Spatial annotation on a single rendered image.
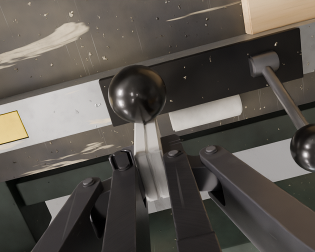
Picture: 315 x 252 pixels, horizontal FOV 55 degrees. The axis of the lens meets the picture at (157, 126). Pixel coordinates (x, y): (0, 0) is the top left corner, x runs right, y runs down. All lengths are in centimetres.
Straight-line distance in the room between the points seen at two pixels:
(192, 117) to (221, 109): 3
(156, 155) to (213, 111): 19
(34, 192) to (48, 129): 17
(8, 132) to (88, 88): 10
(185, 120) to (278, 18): 14
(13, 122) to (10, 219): 20
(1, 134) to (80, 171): 14
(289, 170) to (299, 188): 181
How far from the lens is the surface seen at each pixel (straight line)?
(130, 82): 18
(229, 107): 34
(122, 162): 16
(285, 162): 229
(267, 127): 46
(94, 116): 32
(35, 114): 34
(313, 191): 49
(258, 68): 31
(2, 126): 35
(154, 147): 16
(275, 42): 32
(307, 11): 37
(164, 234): 45
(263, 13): 35
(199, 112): 34
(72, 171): 46
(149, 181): 17
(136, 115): 19
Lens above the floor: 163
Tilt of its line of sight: 30 degrees down
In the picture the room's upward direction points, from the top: 118 degrees counter-clockwise
